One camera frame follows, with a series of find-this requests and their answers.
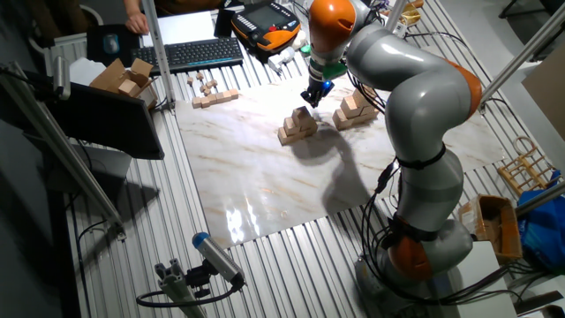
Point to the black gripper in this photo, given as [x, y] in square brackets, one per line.
[320, 87]

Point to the small cardboard box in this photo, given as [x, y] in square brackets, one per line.
[123, 79]

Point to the person right forearm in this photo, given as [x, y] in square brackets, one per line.
[132, 5]

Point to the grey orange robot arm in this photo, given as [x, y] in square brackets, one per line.
[419, 97]

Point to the person right hand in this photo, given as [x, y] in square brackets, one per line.
[137, 22]

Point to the white power adapter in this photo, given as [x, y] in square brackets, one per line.
[280, 59]

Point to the white round object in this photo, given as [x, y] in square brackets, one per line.
[300, 40]

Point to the small wooden cube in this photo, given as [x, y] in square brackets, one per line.
[220, 97]
[227, 95]
[234, 93]
[197, 102]
[205, 101]
[212, 99]

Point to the black orange teach pendant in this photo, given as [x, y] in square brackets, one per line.
[265, 22]

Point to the marble pattern mat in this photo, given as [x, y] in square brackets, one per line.
[247, 176]

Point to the white power strip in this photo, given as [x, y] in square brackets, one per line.
[399, 30]

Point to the black phone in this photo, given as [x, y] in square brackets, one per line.
[224, 22]

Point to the black keyboard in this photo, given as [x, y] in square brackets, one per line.
[198, 55]

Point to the gold packet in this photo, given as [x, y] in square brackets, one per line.
[411, 15]

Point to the person torso brown shirt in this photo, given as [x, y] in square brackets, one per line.
[185, 5]

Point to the black monitor panel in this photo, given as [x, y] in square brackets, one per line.
[110, 123]

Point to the grey computer mouse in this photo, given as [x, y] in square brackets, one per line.
[111, 43]

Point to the black mouse pad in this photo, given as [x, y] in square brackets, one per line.
[97, 50]

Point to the cardboard box with orange tape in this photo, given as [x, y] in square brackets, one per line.
[494, 225]

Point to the wooden rack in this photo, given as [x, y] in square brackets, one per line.
[525, 172]

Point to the white plastic container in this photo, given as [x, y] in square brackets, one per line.
[84, 70]

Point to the short aluminium profile stub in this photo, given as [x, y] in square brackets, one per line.
[174, 285]

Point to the white ribbed tray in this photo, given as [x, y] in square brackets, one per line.
[66, 50]

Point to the blue bag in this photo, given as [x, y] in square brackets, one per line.
[545, 229]

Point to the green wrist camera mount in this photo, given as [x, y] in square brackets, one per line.
[334, 70]

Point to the aluminium frame post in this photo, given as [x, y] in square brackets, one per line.
[396, 13]
[154, 44]

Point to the grey camera with blue end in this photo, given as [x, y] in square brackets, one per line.
[218, 258]

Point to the black camera clamp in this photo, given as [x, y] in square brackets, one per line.
[198, 278]

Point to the aluminium frame beam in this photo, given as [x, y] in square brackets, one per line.
[521, 57]
[543, 196]
[57, 146]

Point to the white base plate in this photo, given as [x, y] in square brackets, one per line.
[485, 265]

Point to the grey camera on beam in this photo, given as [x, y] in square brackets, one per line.
[62, 77]

